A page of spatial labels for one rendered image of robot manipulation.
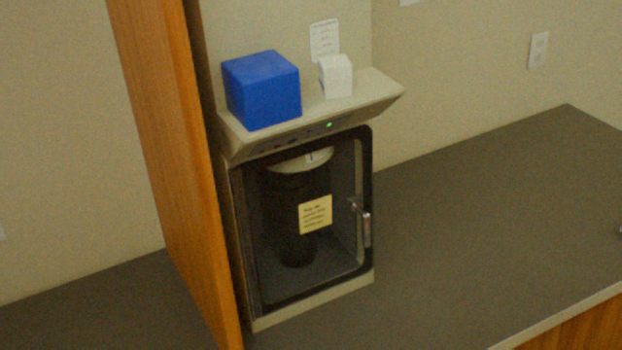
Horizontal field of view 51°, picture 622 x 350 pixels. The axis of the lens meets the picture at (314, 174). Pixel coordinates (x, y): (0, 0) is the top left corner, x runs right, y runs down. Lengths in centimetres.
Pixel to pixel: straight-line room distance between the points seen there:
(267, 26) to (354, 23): 17
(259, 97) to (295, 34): 17
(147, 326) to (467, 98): 118
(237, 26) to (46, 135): 63
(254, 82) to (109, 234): 83
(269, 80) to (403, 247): 78
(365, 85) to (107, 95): 64
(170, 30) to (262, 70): 17
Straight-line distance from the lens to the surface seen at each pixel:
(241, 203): 125
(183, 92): 101
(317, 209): 134
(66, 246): 174
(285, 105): 107
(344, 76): 113
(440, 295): 157
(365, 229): 138
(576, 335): 179
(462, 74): 205
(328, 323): 150
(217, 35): 110
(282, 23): 114
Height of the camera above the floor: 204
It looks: 34 degrees down
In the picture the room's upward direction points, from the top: 4 degrees counter-clockwise
